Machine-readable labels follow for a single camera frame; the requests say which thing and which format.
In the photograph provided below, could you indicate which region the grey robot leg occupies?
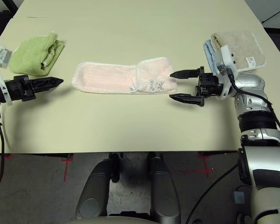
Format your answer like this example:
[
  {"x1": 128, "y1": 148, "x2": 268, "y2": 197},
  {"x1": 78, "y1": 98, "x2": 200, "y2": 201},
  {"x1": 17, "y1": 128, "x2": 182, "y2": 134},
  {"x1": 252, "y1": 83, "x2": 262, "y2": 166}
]
[
  {"x1": 75, "y1": 154, "x2": 119, "y2": 221},
  {"x1": 147, "y1": 151, "x2": 182, "y2": 224}
]

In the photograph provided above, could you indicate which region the beige folded towel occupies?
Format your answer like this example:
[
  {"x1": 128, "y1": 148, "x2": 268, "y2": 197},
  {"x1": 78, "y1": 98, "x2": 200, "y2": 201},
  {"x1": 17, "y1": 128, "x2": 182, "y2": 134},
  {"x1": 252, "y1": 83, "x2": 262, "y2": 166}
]
[{"x1": 211, "y1": 30, "x2": 266, "y2": 74}]

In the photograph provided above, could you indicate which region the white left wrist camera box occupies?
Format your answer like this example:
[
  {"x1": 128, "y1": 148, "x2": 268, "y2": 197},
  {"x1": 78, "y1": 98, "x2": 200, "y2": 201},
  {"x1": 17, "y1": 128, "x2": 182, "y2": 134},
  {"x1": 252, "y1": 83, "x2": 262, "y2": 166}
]
[{"x1": 0, "y1": 45, "x2": 14, "y2": 107}]

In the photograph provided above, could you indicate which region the light blue folded towel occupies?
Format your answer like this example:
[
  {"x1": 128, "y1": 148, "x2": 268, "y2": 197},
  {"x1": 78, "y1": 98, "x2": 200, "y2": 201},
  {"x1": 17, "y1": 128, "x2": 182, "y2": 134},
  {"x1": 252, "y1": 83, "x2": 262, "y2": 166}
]
[{"x1": 203, "y1": 40, "x2": 221, "y2": 75}]

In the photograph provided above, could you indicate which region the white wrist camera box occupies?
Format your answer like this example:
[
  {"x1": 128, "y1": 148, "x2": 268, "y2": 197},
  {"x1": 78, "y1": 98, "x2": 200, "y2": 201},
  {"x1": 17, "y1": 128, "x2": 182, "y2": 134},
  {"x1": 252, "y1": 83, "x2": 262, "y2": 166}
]
[
  {"x1": 0, "y1": 45, "x2": 14, "y2": 107},
  {"x1": 214, "y1": 44, "x2": 238, "y2": 101}
]

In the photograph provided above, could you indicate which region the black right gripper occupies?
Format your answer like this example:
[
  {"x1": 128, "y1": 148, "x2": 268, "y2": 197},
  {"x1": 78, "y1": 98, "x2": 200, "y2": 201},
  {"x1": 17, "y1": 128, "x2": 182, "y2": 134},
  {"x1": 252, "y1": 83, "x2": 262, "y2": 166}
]
[{"x1": 168, "y1": 66, "x2": 224, "y2": 107}]

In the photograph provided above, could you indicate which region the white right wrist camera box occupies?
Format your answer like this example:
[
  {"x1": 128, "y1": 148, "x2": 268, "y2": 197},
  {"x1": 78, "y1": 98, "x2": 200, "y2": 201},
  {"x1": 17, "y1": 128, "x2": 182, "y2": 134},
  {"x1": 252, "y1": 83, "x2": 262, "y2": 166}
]
[{"x1": 214, "y1": 44, "x2": 238, "y2": 101}]

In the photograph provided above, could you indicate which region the small grey floor box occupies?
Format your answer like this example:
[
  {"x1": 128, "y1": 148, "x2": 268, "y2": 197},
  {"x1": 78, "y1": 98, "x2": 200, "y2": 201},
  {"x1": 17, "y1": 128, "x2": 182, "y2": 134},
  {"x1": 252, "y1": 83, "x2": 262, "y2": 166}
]
[{"x1": 233, "y1": 191, "x2": 245, "y2": 205}]

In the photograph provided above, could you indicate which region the green folded towel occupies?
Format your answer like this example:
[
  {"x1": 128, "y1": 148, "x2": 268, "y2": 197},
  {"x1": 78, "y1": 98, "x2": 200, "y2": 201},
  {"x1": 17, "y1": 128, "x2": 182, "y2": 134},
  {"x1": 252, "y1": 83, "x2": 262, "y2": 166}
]
[{"x1": 8, "y1": 31, "x2": 66, "y2": 77}]

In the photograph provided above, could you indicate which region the black metal frame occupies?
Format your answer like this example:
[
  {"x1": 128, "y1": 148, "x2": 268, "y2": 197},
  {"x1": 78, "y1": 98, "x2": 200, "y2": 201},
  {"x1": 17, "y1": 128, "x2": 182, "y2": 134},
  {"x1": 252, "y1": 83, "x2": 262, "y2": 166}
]
[
  {"x1": 246, "y1": 0, "x2": 280, "y2": 30},
  {"x1": 0, "y1": 0, "x2": 19, "y2": 17}
]

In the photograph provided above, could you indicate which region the grey sneaker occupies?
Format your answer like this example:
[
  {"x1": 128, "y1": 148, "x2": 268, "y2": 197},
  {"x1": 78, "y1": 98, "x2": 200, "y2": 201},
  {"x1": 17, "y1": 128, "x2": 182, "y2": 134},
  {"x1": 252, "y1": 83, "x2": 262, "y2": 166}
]
[{"x1": 237, "y1": 207, "x2": 250, "y2": 224}]

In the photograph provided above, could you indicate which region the grey left robot leg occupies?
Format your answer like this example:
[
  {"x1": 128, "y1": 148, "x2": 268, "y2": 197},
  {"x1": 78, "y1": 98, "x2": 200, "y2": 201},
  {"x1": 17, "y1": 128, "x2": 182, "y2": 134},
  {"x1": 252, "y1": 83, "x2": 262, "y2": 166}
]
[{"x1": 75, "y1": 154, "x2": 119, "y2": 221}]

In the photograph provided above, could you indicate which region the pink terry towel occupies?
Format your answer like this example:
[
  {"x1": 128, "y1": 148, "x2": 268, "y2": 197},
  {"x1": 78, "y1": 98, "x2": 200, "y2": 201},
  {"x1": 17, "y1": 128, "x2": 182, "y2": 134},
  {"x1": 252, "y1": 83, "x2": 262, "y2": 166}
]
[{"x1": 71, "y1": 56, "x2": 178, "y2": 95}]

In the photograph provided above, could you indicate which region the grey right robot leg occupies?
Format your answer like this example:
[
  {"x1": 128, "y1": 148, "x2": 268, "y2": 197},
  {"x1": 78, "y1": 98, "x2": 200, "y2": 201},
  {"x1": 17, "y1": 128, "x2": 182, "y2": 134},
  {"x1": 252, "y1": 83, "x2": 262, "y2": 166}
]
[{"x1": 147, "y1": 151, "x2": 182, "y2": 224}]

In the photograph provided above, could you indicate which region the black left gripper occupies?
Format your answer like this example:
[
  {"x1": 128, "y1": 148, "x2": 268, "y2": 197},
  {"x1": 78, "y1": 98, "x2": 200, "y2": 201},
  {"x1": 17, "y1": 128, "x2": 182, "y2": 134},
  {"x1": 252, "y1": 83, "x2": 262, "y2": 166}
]
[{"x1": 1, "y1": 74, "x2": 64, "y2": 103}]

